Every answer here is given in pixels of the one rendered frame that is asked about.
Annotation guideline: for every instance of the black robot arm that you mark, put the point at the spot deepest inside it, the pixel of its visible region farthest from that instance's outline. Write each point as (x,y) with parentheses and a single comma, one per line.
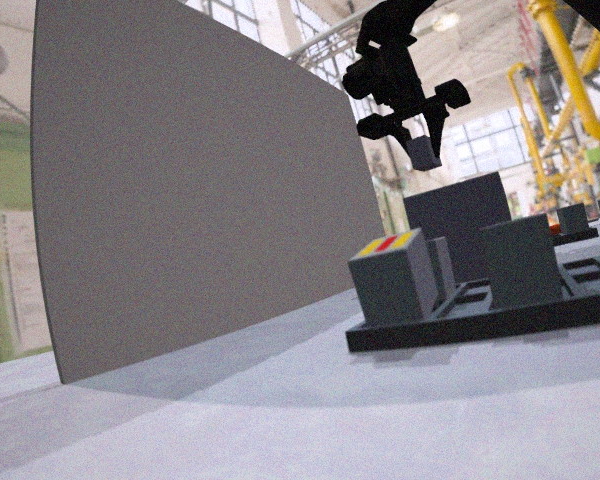
(389,25)

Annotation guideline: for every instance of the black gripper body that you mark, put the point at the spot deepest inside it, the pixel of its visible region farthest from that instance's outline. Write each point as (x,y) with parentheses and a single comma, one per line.
(407,106)

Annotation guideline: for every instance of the black slotted rack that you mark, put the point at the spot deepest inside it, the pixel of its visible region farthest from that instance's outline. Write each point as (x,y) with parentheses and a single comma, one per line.
(468,315)

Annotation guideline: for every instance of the orange-handled screwdriver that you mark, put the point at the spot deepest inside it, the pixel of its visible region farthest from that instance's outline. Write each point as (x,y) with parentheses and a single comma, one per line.
(555,229)

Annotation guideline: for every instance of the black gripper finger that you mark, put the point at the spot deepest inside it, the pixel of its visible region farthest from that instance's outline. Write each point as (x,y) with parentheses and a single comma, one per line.
(435,118)
(400,133)

